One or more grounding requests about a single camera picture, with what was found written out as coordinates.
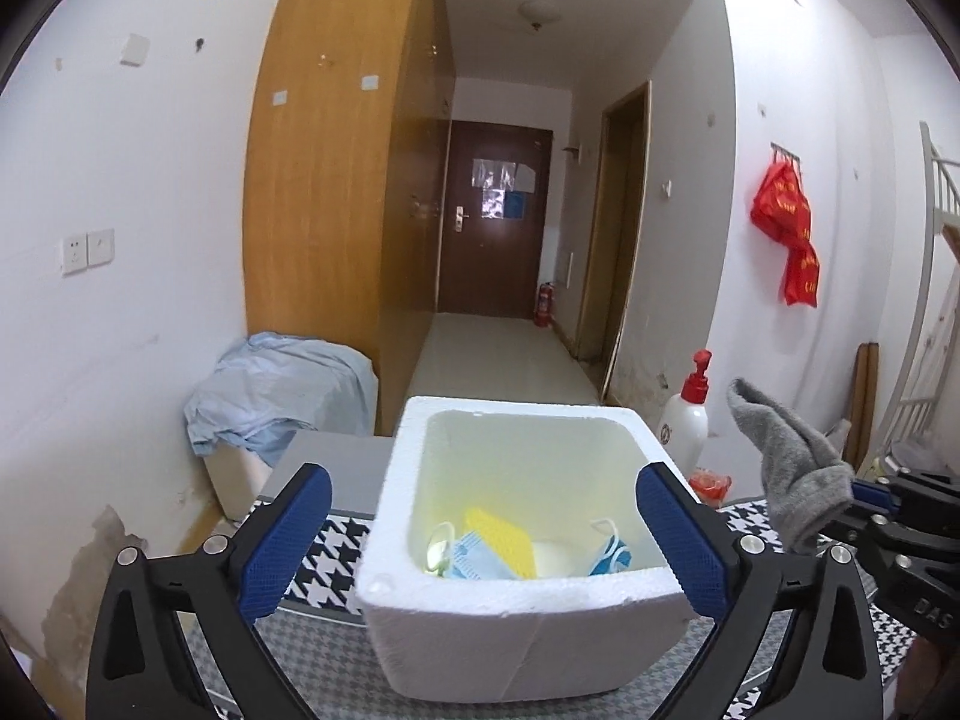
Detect grey sock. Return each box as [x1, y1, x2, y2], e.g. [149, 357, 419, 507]
[727, 379, 854, 554]

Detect blue face mask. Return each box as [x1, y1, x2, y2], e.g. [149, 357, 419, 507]
[425, 509, 633, 582]

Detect yellow foam fruit net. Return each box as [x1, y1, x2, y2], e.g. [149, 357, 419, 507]
[464, 507, 537, 578]

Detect white tissue paper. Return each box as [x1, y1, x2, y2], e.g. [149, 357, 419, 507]
[532, 539, 594, 578]

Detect wooden boards leaning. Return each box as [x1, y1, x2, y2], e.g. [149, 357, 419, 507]
[843, 341, 880, 470]

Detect red snack packet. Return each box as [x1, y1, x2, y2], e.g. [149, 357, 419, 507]
[688, 468, 732, 509]

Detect metal bunk bed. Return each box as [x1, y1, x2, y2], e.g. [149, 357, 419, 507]
[857, 122, 958, 478]

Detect white lotion pump bottle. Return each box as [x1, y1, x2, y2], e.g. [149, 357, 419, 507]
[656, 349, 713, 478]

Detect light blue crumpled sheet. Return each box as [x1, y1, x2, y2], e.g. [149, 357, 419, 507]
[184, 332, 379, 466]

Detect white styrofoam box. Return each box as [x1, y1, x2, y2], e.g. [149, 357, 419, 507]
[356, 397, 692, 704]

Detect red fire extinguisher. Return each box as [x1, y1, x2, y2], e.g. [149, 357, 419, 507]
[534, 281, 553, 328]

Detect dark brown entrance door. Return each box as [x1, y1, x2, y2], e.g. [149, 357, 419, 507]
[438, 121, 553, 320]

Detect wooden wardrobe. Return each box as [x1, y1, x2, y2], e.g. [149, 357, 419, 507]
[242, 0, 454, 436]

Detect ceiling lamp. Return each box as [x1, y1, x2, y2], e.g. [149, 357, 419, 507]
[517, 0, 563, 32]

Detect wooden side door frame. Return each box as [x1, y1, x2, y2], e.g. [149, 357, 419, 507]
[574, 80, 652, 403]

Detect wall socket pair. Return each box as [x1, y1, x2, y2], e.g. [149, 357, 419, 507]
[60, 229, 116, 277]

